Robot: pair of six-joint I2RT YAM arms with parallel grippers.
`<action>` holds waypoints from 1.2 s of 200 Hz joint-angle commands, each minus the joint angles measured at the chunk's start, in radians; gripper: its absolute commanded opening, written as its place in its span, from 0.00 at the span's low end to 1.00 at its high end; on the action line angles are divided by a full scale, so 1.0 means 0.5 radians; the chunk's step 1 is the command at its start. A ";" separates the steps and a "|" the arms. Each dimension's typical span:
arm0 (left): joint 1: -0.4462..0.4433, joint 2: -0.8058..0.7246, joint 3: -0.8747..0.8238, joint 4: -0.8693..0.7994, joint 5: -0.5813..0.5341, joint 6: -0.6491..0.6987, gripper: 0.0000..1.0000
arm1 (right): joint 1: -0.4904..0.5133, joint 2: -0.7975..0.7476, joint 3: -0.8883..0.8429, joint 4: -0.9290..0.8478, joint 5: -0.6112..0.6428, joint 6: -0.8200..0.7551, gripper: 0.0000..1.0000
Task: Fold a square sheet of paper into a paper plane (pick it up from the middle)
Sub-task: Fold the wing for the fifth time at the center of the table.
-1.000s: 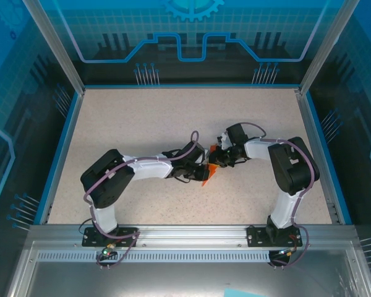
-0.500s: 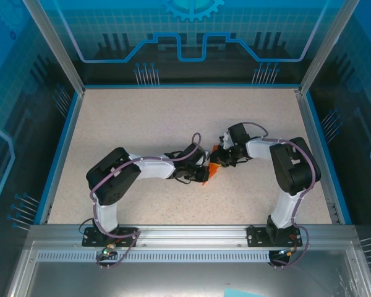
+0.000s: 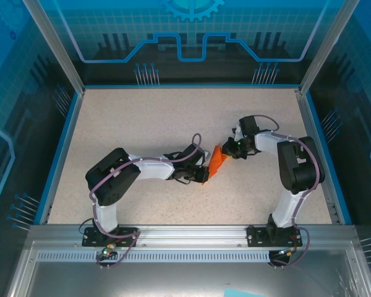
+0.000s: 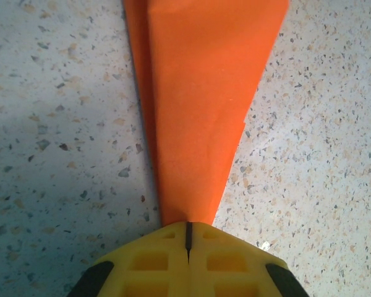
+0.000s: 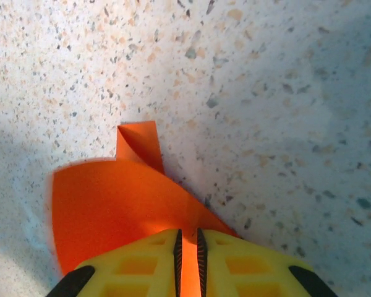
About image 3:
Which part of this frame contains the orange cloth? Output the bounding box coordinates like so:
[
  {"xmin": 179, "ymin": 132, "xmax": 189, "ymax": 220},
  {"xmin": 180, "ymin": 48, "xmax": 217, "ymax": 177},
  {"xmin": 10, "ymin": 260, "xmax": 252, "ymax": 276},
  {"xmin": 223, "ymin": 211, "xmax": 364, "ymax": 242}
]
[{"xmin": 200, "ymin": 142, "xmax": 228, "ymax": 187}]

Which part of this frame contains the light blue paper sheet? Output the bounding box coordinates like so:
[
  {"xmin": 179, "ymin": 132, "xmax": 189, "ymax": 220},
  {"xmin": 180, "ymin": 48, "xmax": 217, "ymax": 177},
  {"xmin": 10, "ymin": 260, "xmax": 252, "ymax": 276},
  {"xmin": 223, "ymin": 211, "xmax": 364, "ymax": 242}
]
[{"xmin": 224, "ymin": 288, "xmax": 261, "ymax": 297}]

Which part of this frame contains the brushed steel base panel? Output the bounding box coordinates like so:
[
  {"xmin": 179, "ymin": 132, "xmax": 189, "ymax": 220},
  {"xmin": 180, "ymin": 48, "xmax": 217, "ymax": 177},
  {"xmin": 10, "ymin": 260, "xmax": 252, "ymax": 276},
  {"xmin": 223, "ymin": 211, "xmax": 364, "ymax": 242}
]
[{"xmin": 6, "ymin": 241, "xmax": 371, "ymax": 297}]

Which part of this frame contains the aluminium mounting rail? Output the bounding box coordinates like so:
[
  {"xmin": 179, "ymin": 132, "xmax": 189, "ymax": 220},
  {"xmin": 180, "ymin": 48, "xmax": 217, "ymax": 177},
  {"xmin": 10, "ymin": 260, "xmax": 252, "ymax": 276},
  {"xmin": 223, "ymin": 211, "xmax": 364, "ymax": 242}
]
[{"xmin": 27, "ymin": 224, "xmax": 359, "ymax": 249}]

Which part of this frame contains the aluminium side rail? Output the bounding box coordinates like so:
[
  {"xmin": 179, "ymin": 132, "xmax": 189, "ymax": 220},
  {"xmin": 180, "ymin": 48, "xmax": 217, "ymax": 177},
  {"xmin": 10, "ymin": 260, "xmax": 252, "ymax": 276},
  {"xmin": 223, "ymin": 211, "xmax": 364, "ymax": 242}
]
[
  {"xmin": 38, "ymin": 89, "xmax": 87, "ymax": 226},
  {"xmin": 295, "ymin": 89, "xmax": 341, "ymax": 225}
]

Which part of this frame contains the slotted grey cable duct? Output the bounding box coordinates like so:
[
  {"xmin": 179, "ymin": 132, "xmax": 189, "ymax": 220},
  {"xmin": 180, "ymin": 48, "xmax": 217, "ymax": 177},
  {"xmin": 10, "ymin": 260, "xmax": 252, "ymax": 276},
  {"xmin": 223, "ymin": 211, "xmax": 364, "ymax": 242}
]
[{"xmin": 36, "ymin": 251, "xmax": 272, "ymax": 264}]

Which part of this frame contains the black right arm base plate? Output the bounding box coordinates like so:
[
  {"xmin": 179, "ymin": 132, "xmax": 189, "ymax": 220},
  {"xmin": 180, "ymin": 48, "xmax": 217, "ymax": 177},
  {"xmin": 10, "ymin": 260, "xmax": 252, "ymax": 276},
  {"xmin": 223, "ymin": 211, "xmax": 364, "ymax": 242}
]
[{"xmin": 246, "ymin": 225, "xmax": 304, "ymax": 248}]

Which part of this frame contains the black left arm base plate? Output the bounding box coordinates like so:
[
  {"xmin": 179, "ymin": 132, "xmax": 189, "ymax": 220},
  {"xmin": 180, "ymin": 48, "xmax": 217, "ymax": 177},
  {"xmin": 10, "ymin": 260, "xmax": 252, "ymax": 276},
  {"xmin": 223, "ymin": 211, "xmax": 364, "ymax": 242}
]
[{"xmin": 82, "ymin": 225, "xmax": 140, "ymax": 248}]

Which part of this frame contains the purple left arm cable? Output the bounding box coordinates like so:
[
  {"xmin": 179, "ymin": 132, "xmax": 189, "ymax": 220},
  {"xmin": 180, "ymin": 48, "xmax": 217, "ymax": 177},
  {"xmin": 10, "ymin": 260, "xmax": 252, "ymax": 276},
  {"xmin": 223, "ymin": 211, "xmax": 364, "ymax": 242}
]
[{"xmin": 89, "ymin": 132, "xmax": 203, "ymax": 269}]

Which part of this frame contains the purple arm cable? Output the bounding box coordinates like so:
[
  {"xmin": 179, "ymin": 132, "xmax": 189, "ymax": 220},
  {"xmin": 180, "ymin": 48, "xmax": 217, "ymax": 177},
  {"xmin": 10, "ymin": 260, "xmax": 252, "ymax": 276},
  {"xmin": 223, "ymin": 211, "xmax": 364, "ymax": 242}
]
[
  {"xmin": 89, "ymin": 132, "xmax": 203, "ymax": 269},
  {"xmin": 253, "ymin": 114, "xmax": 327, "ymax": 269}
]

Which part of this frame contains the cable connector with orange wires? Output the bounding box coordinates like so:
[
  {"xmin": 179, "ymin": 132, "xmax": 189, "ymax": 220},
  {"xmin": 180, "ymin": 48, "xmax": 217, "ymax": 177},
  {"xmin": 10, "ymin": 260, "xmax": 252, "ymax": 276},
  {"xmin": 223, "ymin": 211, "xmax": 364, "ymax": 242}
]
[{"xmin": 276, "ymin": 247, "xmax": 298, "ymax": 258}]

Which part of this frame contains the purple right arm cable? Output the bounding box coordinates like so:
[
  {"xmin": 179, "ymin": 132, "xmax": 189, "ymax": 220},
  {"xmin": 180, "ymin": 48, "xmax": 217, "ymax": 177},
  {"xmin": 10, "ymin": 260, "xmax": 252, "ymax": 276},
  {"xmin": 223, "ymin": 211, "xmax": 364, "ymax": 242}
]
[{"xmin": 253, "ymin": 114, "xmax": 327, "ymax": 269}]

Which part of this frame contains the cable connector with green light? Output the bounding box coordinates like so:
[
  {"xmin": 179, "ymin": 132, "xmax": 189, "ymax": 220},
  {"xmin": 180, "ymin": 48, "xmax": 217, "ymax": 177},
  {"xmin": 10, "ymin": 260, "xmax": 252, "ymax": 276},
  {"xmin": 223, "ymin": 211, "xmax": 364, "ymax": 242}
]
[{"xmin": 100, "ymin": 243, "xmax": 119, "ymax": 259}]

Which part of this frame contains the aluminium frame post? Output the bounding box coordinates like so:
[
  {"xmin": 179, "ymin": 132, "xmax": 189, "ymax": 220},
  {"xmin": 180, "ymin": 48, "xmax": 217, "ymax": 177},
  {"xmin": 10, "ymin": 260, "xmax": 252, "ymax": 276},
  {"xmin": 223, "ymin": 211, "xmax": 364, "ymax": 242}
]
[
  {"xmin": 22, "ymin": 0, "xmax": 87, "ymax": 96},
  {"xmin": 297, "ymin": 0, "xmax": 361, "ymax": 96}
]

